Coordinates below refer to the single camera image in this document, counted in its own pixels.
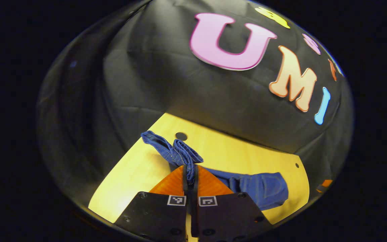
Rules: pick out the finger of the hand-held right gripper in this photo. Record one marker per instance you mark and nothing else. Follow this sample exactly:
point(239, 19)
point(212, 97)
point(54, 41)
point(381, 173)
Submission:
point(324, 185)

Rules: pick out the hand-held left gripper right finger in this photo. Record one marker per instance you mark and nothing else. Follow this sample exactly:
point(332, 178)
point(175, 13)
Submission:
point(196, 188)

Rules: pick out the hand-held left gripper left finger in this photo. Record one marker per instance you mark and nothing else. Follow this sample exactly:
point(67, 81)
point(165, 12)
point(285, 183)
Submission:
point(184, 186)

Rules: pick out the blue denim jeans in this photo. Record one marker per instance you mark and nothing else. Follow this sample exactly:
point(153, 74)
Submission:
point(264, 191)

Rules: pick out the black backdrop cloth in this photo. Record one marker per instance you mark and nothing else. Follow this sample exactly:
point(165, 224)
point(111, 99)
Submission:
point(146, 84)

